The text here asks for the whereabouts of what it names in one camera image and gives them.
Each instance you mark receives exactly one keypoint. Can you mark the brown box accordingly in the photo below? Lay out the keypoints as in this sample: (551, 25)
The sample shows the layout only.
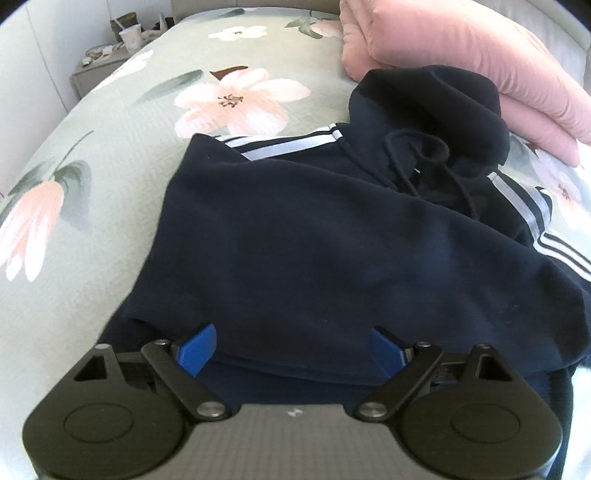
(123, 22)

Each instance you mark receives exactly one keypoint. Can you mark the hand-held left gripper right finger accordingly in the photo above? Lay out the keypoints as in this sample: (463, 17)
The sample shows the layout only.
(386, 348)

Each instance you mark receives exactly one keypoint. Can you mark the grey headboard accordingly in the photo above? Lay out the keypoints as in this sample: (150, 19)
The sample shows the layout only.
(254, 5)

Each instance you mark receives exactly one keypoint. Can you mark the floral quilted bedspread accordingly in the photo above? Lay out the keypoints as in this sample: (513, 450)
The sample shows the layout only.
(115, 184)

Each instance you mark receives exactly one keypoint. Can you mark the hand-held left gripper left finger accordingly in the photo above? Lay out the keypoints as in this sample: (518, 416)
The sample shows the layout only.
(198, 347)

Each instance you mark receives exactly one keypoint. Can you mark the grey nightstand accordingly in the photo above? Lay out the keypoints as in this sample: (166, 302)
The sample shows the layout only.
(97, 76)

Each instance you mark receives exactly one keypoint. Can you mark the folded pink comforter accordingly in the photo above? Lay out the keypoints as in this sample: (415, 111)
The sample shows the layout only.
(466, 60)

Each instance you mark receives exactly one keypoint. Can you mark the navy striped hoodie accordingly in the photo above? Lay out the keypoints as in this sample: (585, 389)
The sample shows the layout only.
(323, 258)

